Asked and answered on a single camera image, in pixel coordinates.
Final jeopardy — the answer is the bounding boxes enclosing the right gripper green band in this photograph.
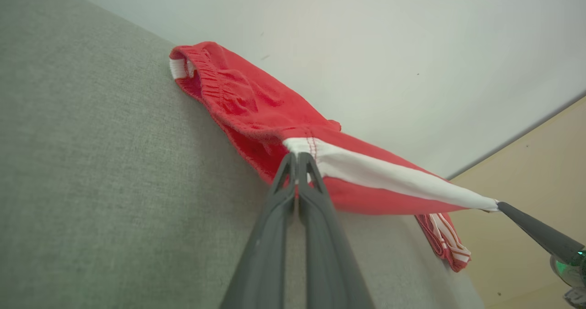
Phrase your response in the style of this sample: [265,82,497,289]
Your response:
[496,201,586,308]

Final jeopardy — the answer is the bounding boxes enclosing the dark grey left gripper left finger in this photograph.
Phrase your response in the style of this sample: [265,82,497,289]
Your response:
[219,152,298,309]

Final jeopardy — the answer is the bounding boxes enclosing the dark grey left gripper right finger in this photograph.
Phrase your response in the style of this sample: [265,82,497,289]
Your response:
[297,152,376,309]

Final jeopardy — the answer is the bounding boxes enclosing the red and white shirt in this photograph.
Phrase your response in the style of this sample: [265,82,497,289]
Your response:
[414,212,472,273]

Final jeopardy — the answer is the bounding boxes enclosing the red shorts with white panels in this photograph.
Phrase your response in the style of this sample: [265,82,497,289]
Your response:
[168,41,500,216]

